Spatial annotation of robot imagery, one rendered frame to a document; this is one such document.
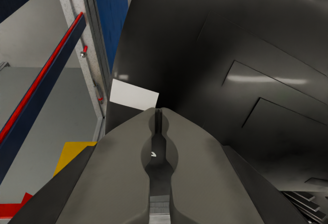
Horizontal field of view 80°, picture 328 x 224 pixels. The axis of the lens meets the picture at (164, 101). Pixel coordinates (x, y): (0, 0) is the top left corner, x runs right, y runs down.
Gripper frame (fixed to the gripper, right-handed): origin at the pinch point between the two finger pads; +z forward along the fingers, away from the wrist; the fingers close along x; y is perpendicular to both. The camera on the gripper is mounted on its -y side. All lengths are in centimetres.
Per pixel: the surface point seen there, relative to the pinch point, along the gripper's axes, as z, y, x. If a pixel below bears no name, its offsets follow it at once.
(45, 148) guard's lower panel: 65, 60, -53
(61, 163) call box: 18.7, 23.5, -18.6
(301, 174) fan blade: 0.6, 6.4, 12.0
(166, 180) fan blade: 1.7, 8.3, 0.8
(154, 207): 39, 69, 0
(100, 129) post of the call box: 33.8, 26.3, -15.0
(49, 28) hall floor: 124, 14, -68
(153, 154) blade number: 1.4, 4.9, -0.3
